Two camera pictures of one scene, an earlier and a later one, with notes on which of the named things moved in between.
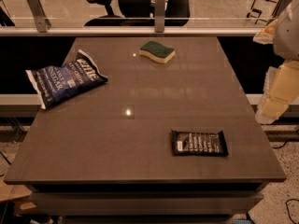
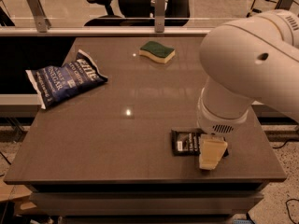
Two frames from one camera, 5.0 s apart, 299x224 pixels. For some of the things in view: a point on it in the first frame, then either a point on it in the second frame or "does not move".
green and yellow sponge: (157, 51) does not move
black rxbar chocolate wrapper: (199, 143) does not move
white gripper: (288, 36) to (218, 122)
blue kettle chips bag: (54, 82) does not move
